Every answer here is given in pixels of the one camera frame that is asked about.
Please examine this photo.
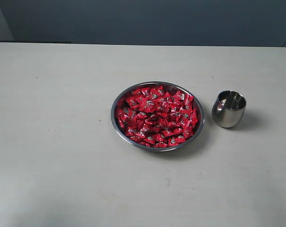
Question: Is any pile of red candies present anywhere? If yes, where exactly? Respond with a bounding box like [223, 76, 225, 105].
[115, 85, 197, 148]

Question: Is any stainless steel cup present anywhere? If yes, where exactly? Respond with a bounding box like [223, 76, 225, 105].
[212, 90, 247, 128]

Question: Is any round steel plate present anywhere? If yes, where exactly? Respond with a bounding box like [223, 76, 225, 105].
[110, 81, 206, 152]

